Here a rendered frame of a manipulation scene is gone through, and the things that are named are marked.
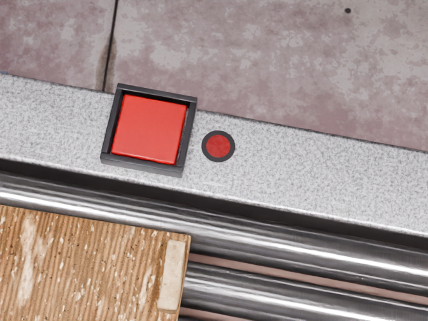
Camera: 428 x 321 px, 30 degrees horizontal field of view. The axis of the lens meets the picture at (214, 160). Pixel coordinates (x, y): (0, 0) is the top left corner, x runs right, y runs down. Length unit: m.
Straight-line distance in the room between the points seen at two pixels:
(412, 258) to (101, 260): 0.28
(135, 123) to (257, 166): 0.12
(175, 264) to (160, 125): 0.14
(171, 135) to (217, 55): 1.08
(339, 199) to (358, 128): 1.04
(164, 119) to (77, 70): 1.07
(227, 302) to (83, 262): 0.13
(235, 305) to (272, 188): 0.11
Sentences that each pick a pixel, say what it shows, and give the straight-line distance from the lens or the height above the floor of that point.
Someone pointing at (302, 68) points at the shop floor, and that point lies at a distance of 1.81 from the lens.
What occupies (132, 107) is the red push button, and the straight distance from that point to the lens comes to 0.74.
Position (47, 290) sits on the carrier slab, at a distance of 0.70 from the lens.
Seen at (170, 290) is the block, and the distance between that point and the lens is 0.66.
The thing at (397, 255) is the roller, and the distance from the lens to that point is 0.74.
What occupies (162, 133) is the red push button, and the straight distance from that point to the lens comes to 0.73.
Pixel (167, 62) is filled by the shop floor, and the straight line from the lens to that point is 1.80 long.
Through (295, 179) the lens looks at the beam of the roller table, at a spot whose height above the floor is 0.91.
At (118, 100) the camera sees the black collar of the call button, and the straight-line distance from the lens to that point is 0.74.
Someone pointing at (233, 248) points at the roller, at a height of 0.91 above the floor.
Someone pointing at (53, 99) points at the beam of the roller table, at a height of 0.91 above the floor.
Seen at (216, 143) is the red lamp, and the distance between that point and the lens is 0.74.
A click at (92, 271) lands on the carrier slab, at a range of 0.69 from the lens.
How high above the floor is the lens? 1.61
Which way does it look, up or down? 71 degrees down
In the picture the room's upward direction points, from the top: 8 degrees clockwise
